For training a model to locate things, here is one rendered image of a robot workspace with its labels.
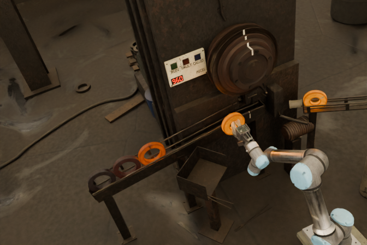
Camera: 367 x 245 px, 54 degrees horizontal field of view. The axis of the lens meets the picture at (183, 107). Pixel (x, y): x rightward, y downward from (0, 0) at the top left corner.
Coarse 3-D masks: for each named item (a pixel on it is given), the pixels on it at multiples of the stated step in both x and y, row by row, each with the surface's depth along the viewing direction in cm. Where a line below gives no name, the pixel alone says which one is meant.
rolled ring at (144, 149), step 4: (148, 144) 231; (152, 144) 231; (156, 144) 232; (160, 144) 234; (140, 148) 233; (144, 148) 230; (148, 148) 231; (160, 148) 235; (164, 148) 237; (140, 152) 231; (144, 152) 232; (160, 152) 240; (164, 152) 238; (140, 156) 232; (160, 156) 239; (140, 160) 234; (144, 160) 236; (148, 160) 239; (152, 160) 240; (144, 164) 238
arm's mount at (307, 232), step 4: (312, 224) 216; (304, 228) 215; (308, 228) 215; (304, 232) 214; (308, 232) 213; (312, 232) 212; (308, 236) 211; (352, 236) 207; (308, 240) 213; (352, 240) 205; (356, 240) 205; (312, 244) 209; (352, 244) 203; (356, 244) 203; (360, 244) 203
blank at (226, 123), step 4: (236, 112) 222; (228, 116) 220; (232, 116) 219; (236, 116) 220; (240, 116) 222; (224, 120) 220; (228, 120) 219; (232, 120) 220; (236, 120) 222; (240, 120) 223; (244, 120) 225; (224, 124) 220; (228, 124) 221; (224, 128) 221; (228, 128) 223; (224, 132) 223; (228, 132) 225
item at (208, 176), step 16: (192, 160) 228; (208, 160) 233; (224, 160) 223; (176, 176) 214; (192, 176) 227; (208, 176) 225; (192, 192) 216; (208, 192) 216; (208, 208) 245; (208, 224) 265; (224, 224) 263
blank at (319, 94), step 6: (312, 90) 243; (318, 90) 242; (306, 96) 244; (312, 96) 243; (318, 96) 242; (324, 96) 241; (306, 102) 247; (312, 102) 249; (318, 102) 247; (324, 102) 244
